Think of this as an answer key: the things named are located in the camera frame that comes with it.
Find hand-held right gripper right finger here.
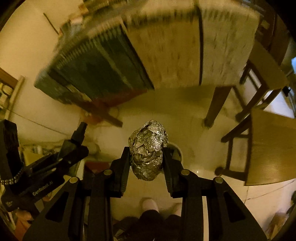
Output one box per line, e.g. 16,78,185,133
162,148,264,241

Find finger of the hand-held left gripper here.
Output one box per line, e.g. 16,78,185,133
59,122,88,161
23,146,90,179

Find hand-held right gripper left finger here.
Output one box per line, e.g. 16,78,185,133
23,146,131,241

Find white plastic basin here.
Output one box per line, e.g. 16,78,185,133
167,143,184,163

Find foil ball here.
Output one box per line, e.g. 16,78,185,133
128,120,169,181

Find white shoe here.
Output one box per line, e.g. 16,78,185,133
141,198,159,213

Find person's dark trousers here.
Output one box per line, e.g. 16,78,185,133
115,209,183,241

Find large wooden stool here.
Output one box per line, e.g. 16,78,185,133
215,108,296,186

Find thin wooden stick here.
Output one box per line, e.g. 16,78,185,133
43,12,60,34

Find patchwork tablecloth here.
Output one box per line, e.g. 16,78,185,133
34,0,262,105

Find small wooden stool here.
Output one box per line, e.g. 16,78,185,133
235,45,290,121

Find wooden window frame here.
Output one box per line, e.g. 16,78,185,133
0,67,25,110

